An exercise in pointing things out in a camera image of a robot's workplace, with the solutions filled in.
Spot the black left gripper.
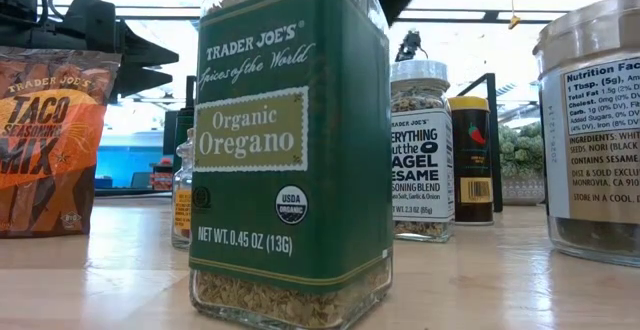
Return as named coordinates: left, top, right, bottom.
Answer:
left=49, top=0, right=180, bottom=104

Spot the yellow hanging tag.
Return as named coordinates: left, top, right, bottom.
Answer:
left=507, top=0, right=522, bottom=31

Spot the small cork-topped glass jar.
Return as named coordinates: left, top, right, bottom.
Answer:
left=171, top=127, right=195, bottom=250

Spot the green-label oregano spice jar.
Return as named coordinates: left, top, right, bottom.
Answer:
left=188, top=0, right=395, bottom=330

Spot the small black background device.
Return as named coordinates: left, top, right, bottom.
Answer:
left=394, top=28, right=430, bottom=64

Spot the furikake seasoning jar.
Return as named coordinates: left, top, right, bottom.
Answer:
left=532, top=0, right=640, bottom=269

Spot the taco seasoning mix packet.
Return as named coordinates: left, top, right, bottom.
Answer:
left=0, top=45, right=123, bottom=240

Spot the everything bagel seasoning jar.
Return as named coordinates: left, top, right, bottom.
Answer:
left=389, top=59, right=456, bottom=244

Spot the yellow-lid chili spice jar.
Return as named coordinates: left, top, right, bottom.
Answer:
left=448, top=95, right=496, bottom=226

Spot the potted green plant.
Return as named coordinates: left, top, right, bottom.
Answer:
left=498, top=122, right=546, bottom=206

